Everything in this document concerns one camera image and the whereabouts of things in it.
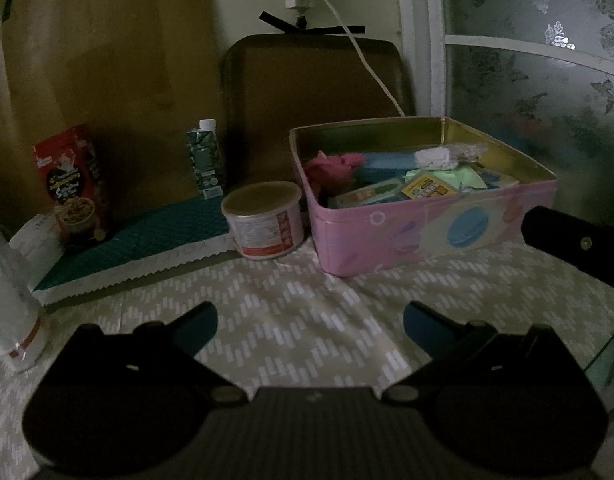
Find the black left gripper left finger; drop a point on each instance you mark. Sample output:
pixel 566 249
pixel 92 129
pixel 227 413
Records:
pixel 127 403

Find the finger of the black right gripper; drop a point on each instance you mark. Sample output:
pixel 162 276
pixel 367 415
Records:
pixel 587 246

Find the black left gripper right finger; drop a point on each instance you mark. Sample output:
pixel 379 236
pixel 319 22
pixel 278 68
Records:
pixel 503 403

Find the light green soft cloth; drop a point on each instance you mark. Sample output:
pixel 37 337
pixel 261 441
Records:
pixel 462 178

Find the yellow printed packet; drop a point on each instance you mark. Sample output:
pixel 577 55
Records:
pixel 424 185

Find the teal white tissue packet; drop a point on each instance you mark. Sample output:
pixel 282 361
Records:
pixel 381 192

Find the light blue sponge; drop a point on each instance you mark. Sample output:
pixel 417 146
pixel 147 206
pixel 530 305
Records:
pixel 380 166

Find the white folded plastic bag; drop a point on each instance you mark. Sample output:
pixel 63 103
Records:
pixel 38 242

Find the patterned grey tablecloth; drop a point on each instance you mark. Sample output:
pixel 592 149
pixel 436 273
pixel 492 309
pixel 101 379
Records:
pixel 284 322

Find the pink macaron print tin box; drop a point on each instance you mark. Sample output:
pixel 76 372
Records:
pixel 375 237

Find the white round lidded tub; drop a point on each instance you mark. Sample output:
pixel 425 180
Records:
pixel 265 219

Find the red snack box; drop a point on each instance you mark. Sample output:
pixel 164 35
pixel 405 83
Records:
pixel 67 168

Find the dark brown tray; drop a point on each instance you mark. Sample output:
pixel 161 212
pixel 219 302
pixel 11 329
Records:
pixel 274 83

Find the white window frame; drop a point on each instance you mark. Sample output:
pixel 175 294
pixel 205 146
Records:
pixel 425 40

